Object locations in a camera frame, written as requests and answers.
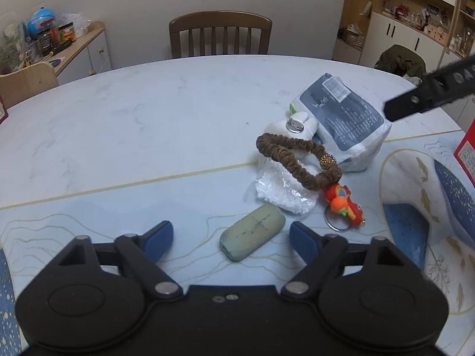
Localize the orange plush horse keychain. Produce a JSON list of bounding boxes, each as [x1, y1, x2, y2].
[[323, 182, 365, 232]]

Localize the grey green glasses case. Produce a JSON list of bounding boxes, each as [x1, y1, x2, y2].
[[219, 204, 286, 262]]

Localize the clear bag white granules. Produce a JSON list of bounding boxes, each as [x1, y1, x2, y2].
[[254, 158, 319, 215]]

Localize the brown hair scrunchie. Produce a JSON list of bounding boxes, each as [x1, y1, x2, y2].
[[256, 133, 342, 191]]

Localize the blue white snack pouch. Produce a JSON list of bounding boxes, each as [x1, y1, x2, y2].
[[290, 73, 391, 172]]

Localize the green jacket on chair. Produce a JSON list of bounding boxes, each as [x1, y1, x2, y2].
[[374, 44, 427, 86]]

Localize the red white cardboard box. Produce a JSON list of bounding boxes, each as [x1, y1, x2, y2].
[[454, 121, 475, 186]]

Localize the white sideboard cabinet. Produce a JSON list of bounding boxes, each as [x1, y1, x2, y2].
[[46, 21, 113, 85]]

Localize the light wooden child chair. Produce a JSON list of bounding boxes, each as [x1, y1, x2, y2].
[[0, 62, 59, 109]]

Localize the brown wooden chair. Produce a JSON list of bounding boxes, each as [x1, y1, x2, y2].
[[168, 10, 272, 59]]

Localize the blue globe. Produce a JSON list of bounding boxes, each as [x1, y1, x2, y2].
[[26, 7, 56, 39]]

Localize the white wall cabinet unit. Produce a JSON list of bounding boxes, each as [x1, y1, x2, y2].
[[333, 0, 475, 130]]

